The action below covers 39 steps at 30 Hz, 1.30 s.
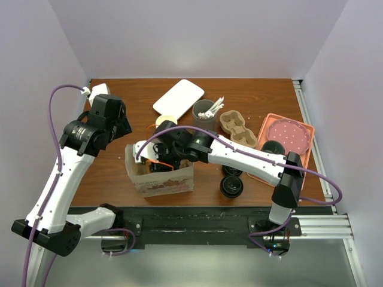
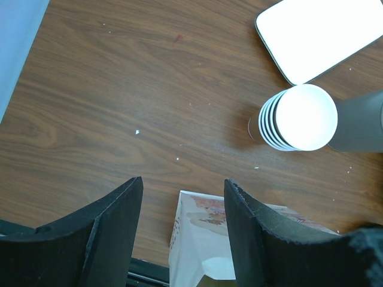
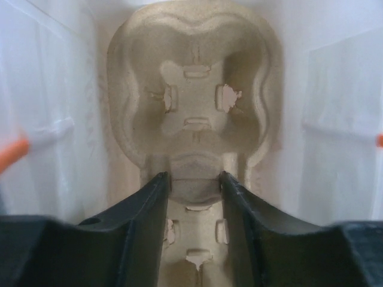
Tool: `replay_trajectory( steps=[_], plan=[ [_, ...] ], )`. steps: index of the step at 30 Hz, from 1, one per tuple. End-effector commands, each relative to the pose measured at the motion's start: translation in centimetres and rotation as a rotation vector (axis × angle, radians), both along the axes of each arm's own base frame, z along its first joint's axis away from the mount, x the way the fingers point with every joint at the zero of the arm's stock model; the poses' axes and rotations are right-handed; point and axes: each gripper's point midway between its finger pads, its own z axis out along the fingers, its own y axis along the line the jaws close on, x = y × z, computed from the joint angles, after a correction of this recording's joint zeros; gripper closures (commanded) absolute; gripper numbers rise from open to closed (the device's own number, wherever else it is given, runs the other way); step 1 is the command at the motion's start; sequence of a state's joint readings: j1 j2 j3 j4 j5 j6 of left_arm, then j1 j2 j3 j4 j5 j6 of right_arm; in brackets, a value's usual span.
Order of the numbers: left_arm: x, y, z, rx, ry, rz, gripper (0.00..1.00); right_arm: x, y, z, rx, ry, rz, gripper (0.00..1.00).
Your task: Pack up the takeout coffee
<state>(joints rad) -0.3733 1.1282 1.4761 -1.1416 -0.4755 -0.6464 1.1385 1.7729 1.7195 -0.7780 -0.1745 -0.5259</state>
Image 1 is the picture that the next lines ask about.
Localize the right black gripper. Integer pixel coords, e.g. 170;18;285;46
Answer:
150;143;184;173

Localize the beige paper takeout bag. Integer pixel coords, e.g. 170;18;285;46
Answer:
125;145;194;197

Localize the black coffee cup lid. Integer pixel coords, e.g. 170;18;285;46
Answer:
219;175;244;197

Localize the brown paper coffee cup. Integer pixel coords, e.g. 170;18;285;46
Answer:
219;175;244;199

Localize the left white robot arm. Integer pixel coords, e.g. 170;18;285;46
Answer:
11;94;132;257

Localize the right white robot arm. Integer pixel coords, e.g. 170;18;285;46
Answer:
148;121;305;235

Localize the stack of paper cups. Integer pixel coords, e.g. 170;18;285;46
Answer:
155;115;178;126

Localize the white oblong tray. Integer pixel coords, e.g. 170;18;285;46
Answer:
153;79;205;120

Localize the grey cylindrical holder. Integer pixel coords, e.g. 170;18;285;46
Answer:
192;99;216;131

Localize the dark green mug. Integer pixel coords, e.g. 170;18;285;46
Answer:
261;141;285;155

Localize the pink dotted plate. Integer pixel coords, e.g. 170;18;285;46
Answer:
266;118;314;155

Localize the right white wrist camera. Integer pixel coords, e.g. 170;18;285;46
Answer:
132;141;159;164

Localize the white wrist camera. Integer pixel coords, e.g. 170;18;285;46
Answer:
132;141;159;164
80;83;110;106

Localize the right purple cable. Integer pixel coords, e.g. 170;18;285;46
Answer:
135;125;344;258

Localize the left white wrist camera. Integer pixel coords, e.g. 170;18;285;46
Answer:
80;83;110;106

